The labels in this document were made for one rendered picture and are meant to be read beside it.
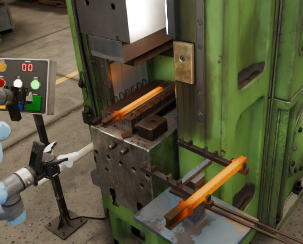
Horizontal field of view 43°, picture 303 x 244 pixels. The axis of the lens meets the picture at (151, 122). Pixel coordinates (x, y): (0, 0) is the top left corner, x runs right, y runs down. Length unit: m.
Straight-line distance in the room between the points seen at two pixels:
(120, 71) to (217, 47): 0.68
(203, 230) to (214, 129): 0.43
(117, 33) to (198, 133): 0.56
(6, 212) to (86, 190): 1.46
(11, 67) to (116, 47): 0.68
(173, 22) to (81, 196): 1.74
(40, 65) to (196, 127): 0.85
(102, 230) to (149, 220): 1.09
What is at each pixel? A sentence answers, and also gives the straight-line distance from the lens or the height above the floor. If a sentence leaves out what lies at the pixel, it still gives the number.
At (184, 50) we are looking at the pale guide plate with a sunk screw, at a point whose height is 1.33.
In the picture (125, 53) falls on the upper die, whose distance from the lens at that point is 1.62.
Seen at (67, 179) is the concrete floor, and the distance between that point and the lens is 3.10.
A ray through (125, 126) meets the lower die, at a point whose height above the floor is 0.95.
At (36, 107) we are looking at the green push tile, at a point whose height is 0.99.
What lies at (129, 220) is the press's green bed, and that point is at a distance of 2.11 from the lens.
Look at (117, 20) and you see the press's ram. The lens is 1.57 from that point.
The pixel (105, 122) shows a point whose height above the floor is 1.01.
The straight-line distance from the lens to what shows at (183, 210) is 1.21.
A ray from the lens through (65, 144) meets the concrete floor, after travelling 3.51.
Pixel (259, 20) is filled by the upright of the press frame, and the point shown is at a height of 1.36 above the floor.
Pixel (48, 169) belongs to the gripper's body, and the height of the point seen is 0.98.
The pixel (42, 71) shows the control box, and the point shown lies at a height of 1.15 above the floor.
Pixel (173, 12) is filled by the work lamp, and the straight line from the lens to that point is 1.51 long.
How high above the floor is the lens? 1.87
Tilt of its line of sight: 31 degrees down
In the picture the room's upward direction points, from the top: 5 degrees counter-clockwise
